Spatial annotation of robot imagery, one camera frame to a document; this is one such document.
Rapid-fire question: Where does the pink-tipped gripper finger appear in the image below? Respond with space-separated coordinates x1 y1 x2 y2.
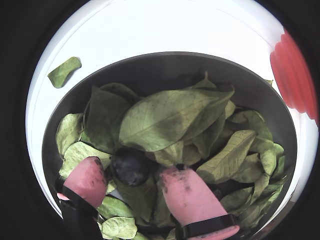
56 156 107 240
159 167 241 240

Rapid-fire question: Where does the large dark blueberry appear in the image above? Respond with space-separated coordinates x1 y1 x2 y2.
110 147 154 187

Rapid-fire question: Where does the black round shallow bowl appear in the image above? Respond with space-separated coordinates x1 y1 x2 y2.
41 51 299 240

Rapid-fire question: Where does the pale veined green leaf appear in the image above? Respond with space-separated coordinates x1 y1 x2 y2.
196 129 258 185
58 141 113 180
55 112 85 159

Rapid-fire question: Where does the small pale green leaf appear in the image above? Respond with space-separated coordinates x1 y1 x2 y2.
101 216 138 240
96 195 135 219

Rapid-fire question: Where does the dark green broad leaf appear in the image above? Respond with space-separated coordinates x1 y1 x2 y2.
83 84 142 154

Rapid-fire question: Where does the very large green leaf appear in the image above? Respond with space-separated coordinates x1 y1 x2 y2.
118 88 235 153

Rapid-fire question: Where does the loose curled green leaf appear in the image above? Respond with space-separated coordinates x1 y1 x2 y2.
47 56 83 89

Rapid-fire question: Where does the red collapsible silicone cup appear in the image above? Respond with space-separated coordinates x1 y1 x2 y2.
269 26 320 121

